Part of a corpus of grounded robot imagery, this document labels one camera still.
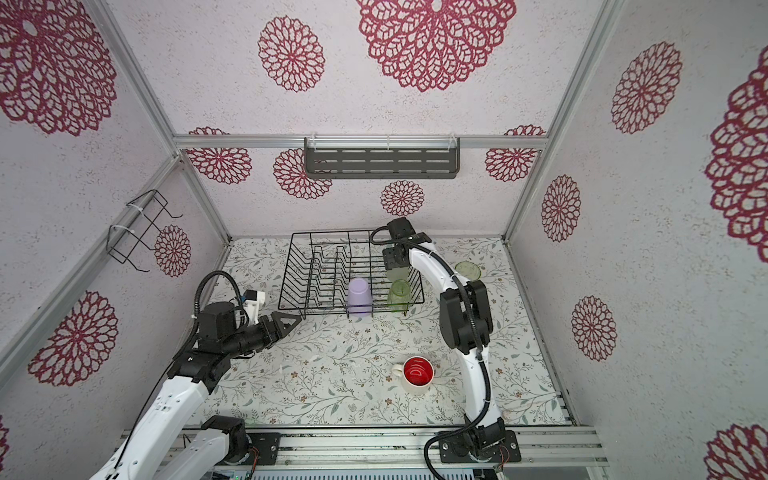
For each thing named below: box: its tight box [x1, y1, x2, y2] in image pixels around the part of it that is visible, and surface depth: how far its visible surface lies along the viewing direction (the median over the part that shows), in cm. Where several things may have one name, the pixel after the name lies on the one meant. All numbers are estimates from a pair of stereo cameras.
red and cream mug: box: [391, 356, 435, 395], surface depth 83 cm
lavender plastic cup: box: [347, 277, 373, 317], surface depth 90 cm
